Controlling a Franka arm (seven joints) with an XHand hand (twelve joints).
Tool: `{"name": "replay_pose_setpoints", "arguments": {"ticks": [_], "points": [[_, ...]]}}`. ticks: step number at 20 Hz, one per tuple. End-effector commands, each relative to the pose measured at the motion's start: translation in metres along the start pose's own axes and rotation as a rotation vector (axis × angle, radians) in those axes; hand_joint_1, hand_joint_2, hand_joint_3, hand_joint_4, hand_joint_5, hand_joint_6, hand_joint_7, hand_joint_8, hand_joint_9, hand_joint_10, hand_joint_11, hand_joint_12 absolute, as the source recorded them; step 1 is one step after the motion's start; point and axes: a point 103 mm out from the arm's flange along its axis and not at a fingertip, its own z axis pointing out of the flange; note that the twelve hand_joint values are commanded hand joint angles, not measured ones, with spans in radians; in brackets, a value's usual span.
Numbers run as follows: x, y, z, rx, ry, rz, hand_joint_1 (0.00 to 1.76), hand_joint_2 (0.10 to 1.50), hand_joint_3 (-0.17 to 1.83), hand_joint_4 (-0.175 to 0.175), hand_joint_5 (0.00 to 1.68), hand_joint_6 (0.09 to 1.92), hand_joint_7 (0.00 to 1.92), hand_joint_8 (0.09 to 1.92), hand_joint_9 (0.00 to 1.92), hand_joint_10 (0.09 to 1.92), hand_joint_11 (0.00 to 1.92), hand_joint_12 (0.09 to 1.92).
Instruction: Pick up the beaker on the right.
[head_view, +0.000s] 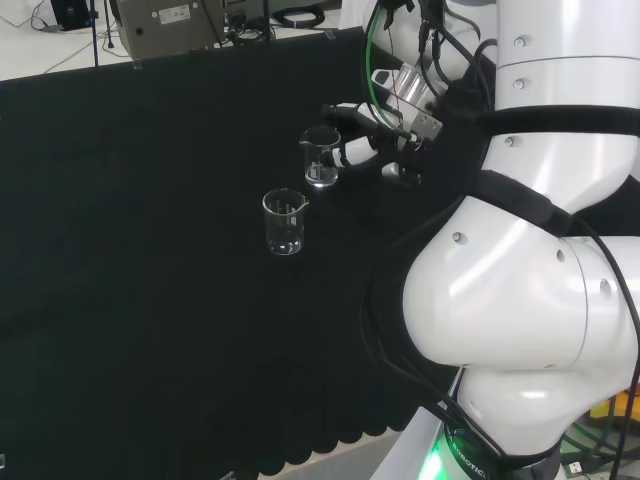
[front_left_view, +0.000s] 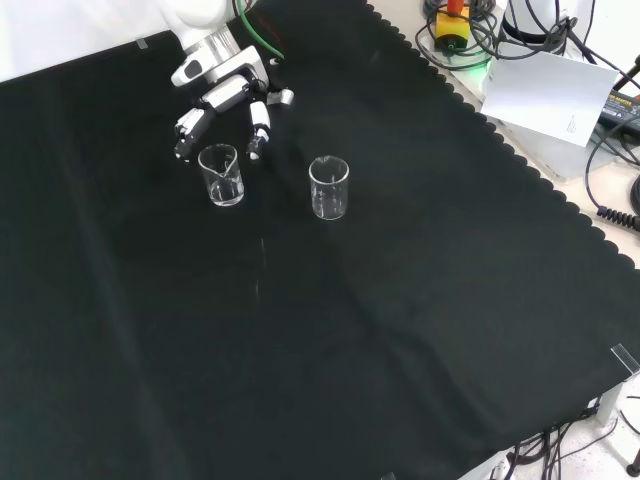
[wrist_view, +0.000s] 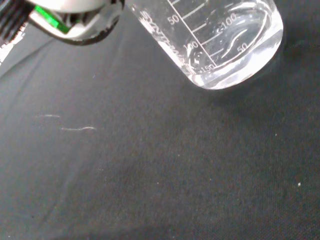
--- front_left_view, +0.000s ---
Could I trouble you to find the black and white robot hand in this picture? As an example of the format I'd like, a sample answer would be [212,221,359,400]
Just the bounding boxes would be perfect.
[170,45,296,165]

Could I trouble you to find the clear glass beaker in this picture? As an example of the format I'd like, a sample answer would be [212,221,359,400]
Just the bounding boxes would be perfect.
[197,143,246,208]
[307,155,351,222]

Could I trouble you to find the black cloth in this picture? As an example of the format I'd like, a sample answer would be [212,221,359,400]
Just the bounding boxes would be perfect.
[0,0,640,480]

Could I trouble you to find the yellow stop button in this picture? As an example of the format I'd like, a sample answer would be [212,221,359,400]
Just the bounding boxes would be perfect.
[433,0,472,53]

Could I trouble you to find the pale board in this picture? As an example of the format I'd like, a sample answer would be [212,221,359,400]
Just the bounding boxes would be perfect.
[479,51,620,148]

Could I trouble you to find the black power adapter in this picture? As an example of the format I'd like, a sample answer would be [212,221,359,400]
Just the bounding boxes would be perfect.
[598,85,640,127]

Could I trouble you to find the green cable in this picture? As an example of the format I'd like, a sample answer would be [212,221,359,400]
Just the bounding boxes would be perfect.
[237,0,287,62]

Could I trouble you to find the black spiral cable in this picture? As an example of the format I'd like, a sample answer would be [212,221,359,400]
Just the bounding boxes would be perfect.
[596,204,640,230]

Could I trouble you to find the black floor cables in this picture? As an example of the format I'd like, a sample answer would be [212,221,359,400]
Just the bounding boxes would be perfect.
[492,394,640,480]

